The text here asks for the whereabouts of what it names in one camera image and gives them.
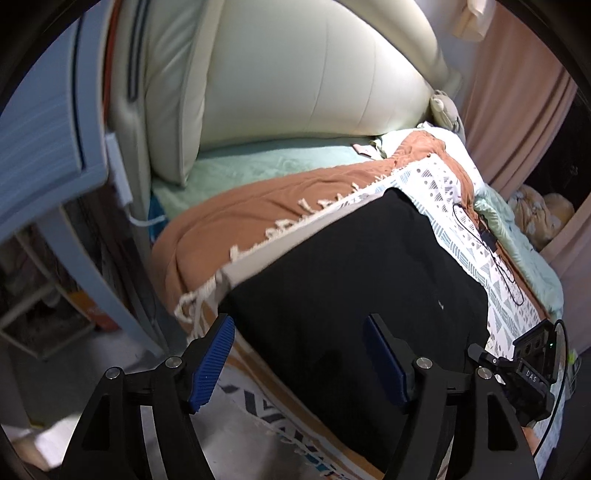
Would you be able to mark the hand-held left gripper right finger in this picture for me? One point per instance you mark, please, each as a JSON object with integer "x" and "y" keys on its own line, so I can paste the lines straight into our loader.
{"x": 385, "y": 364}

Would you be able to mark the blue grey bedside table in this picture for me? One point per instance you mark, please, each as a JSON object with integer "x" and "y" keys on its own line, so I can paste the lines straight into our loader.
{"x": 41, "y": 138}

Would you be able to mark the person's right forearm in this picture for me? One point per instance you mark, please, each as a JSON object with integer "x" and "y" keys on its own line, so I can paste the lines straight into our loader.
{"x": 530, "y": 438}

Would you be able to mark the mint green bed sheet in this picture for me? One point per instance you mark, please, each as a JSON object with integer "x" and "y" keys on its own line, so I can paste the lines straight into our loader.
{"x": 258, "y": 164}

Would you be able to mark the black garment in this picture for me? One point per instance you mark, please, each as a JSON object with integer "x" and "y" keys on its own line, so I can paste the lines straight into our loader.
{"x": 351, "y": 277}

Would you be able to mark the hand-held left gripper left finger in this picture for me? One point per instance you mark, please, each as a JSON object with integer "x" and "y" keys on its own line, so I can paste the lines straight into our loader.
{"x": 210, "y": 364}

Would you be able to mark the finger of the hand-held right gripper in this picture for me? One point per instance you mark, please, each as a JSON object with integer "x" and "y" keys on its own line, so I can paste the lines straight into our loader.
{"x": 487, "y": 357}

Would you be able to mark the mint green quilt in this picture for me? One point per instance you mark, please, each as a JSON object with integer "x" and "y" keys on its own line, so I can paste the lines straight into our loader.
{"x": 521, "y": 258}

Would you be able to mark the grey plush toy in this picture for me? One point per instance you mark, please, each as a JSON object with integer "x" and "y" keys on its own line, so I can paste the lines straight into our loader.
{"x": 445, "y": 110}

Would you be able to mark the white pillow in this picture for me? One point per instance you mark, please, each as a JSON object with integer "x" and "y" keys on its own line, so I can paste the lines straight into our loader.
{"x": 406, "y": 136}

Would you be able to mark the small pink cloth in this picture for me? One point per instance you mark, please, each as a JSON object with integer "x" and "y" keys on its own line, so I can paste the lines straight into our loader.
{"x": 364, "y": 148}

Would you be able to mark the white geometric patterned blanket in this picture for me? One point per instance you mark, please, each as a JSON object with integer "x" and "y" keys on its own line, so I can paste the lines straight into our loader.
{"x": 461, "y": 240}

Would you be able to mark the black power adapter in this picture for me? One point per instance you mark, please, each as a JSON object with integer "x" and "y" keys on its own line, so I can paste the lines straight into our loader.
{"x": 488, "y": 242}

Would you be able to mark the peach floral pillow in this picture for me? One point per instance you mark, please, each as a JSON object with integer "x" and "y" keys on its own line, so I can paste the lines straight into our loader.
{"x": 545, "y": 217}

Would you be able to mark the orange box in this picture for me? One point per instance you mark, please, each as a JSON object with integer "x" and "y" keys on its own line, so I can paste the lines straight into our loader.
{"x": 99, "y": 309}

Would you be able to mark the pink curtain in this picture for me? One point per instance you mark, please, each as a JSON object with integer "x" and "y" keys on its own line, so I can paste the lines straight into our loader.
{"x": 565, "y": 249}
{"x": 517, "y": 92}

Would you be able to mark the cream padded headboard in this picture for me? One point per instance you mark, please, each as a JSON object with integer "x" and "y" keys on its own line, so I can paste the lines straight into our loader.
{"x": 286, "y": 74}

